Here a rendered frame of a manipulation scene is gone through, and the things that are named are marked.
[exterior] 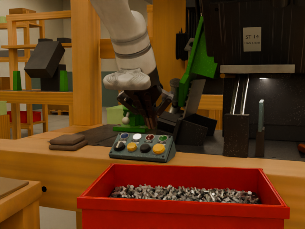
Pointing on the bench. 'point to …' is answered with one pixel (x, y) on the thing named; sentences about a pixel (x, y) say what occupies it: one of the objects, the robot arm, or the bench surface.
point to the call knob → (118, 145)
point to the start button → (158, 148)
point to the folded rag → (67, 142)
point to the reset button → (131, 146)
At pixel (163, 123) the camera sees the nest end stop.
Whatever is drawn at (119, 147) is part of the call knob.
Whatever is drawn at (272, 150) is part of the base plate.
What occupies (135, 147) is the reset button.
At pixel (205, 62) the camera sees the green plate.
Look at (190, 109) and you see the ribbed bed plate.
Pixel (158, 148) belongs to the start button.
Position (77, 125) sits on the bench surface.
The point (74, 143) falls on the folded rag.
